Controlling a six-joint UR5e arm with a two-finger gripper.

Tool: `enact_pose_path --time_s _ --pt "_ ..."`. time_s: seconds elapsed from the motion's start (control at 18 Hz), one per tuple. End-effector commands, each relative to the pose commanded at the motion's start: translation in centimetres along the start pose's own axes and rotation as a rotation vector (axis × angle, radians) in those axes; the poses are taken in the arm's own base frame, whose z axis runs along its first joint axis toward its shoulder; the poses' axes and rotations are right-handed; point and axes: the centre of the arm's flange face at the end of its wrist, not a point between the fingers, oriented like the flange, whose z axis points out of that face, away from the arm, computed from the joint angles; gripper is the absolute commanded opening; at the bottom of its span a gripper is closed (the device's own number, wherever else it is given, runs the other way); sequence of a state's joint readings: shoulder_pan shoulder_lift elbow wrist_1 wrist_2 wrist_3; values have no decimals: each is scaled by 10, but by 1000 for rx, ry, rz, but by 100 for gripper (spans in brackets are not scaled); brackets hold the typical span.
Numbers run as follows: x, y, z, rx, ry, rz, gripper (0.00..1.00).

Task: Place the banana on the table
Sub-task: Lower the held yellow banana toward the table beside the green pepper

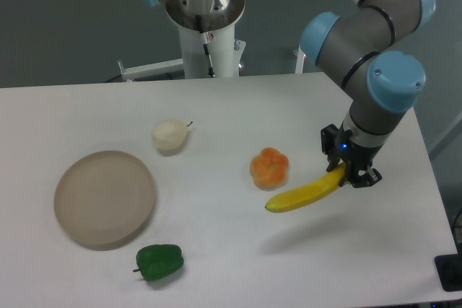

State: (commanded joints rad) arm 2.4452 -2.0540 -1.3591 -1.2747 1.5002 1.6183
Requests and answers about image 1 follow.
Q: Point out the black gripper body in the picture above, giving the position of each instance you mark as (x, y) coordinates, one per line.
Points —
(356, 157)

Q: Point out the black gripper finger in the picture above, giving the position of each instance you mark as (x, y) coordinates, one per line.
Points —
(328, 146)
(365, 179)

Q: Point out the yellow banana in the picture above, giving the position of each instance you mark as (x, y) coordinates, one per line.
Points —
(305, 195)

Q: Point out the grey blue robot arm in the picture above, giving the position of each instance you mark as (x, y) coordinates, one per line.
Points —
(356, 53)

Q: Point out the orange bread roll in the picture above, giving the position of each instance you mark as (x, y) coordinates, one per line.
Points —
(269, 169)

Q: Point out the black device at table edge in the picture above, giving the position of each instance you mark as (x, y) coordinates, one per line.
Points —
(449, 271)

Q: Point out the white pear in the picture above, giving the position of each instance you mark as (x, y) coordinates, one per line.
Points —
(169, 135)

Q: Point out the green bell pepper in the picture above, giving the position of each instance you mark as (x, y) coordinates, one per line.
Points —
(155, 262)

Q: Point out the beige round plate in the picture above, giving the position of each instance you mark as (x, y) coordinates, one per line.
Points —
(104, 199)

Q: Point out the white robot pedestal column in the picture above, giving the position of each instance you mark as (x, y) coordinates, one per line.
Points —
(206, 30)

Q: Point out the white frame bar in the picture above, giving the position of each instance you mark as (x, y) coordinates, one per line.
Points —
(150, 70)

